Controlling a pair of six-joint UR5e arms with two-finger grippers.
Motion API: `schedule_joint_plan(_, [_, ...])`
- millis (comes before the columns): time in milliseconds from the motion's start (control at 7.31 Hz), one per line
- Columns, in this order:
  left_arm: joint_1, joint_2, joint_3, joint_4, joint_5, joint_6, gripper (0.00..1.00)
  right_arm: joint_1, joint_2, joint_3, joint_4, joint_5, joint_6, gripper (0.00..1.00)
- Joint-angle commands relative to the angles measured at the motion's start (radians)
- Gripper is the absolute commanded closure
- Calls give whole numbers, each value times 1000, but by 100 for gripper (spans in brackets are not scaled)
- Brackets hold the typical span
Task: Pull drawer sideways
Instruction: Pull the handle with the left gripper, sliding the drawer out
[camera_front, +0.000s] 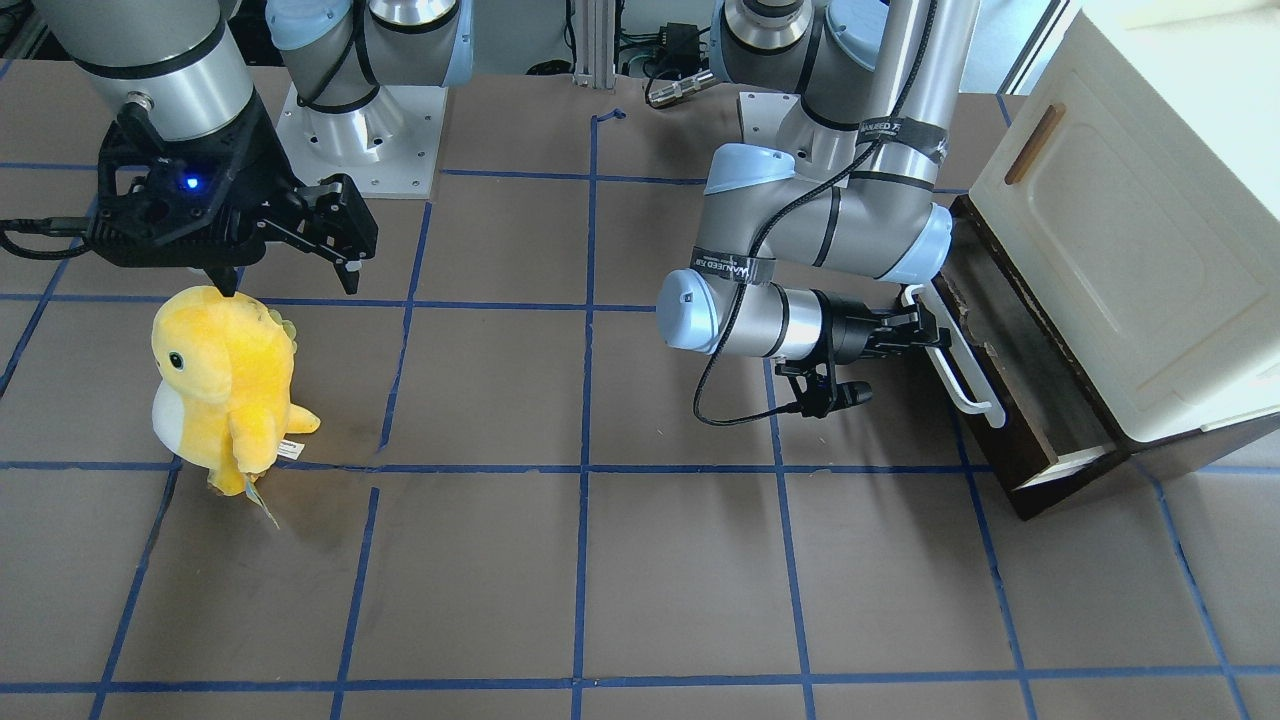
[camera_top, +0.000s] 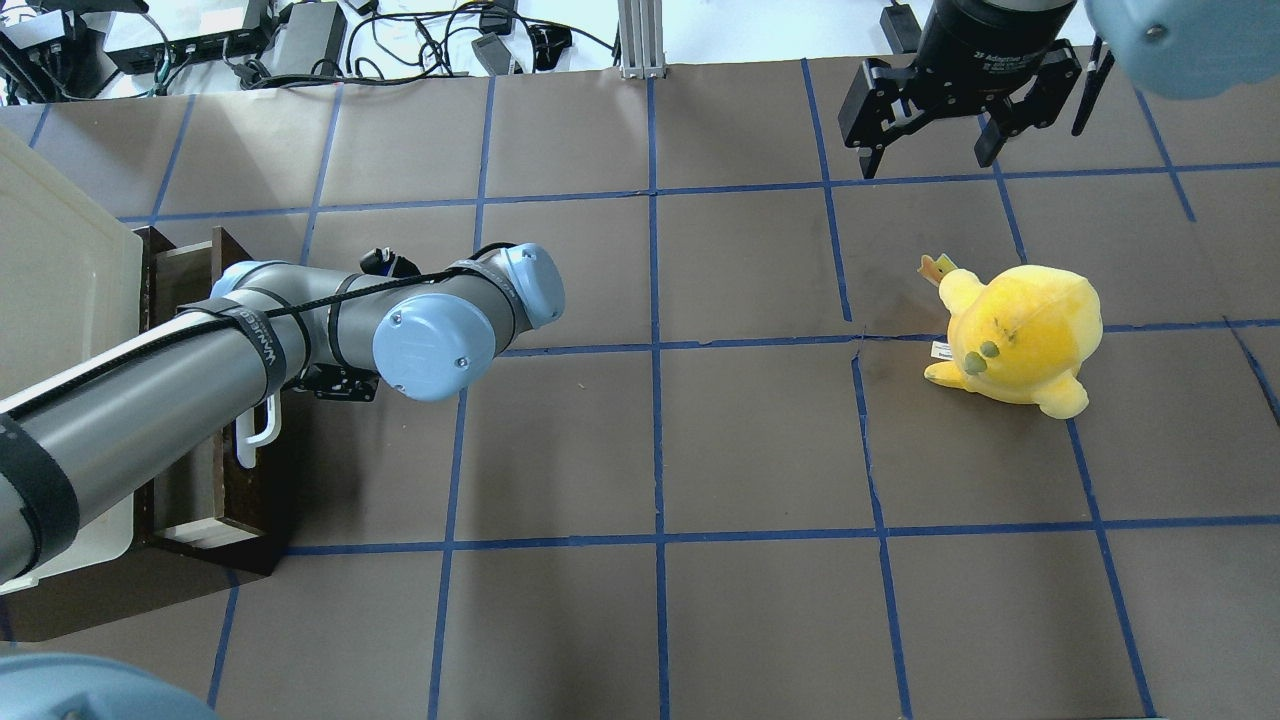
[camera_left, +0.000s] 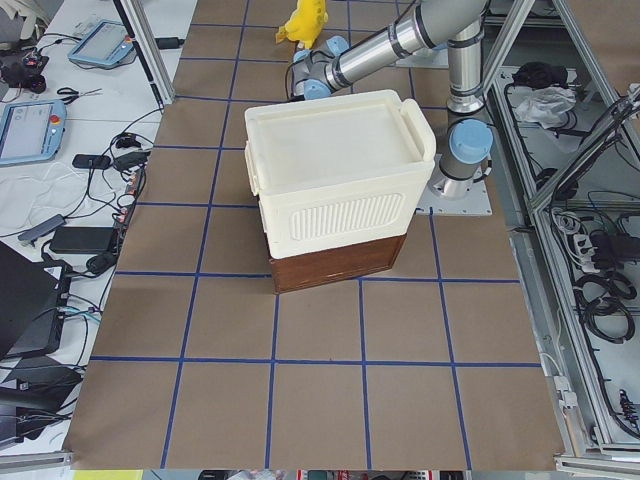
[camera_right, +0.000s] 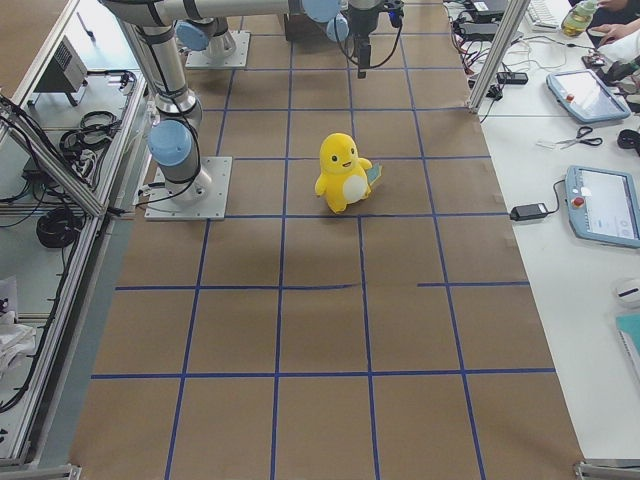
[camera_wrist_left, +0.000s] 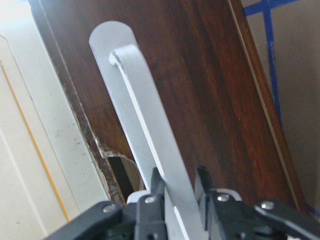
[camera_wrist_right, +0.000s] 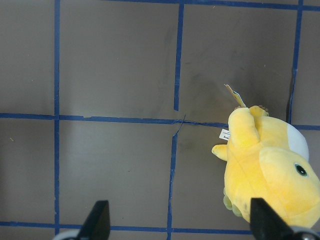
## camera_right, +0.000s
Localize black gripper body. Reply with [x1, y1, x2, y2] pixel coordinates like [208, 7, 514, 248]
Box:
[347, 0, 383, 38]

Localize dark wooden drawer box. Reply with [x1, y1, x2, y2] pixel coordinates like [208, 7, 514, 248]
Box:
[279, 14, 351, 42]

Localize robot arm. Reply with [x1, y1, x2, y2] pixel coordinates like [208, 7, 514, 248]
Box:
[176, 1, 403, 79]
[102, 1, 344, 197]

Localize yellow plush dinosaur toy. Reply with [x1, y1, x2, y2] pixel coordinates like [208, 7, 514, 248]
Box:
[314, 133, 373, 214]

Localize green drink bottle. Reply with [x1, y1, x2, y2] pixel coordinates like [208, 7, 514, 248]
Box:
[560, 0, 598, 38]

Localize blue teach pendant far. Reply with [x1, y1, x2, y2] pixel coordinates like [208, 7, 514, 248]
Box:
[546, 69, 631, 124]

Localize blue teach pendant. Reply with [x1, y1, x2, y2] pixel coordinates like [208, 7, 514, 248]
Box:
[546, 69, 631, 124]
[565, 165, 639, 249]

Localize black power brick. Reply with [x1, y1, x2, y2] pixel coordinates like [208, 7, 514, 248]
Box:
[509, 203, 549, 222]

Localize black scissors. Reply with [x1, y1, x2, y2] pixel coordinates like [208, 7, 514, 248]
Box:
[556, 126, 603, 149]

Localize blue teach pendant near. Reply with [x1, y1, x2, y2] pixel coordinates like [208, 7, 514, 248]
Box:
[565, 165, 639, 249]

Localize grey metal box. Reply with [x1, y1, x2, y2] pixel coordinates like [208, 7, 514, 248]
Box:
[34, 36, 88, 106]

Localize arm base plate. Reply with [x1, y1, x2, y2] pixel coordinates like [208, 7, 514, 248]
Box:
[144, 156, 232, 221]
[185, 30, 251, 70]

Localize coiled black cable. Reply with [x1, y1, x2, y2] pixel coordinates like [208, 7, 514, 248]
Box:
[35, 205, 82, 250]

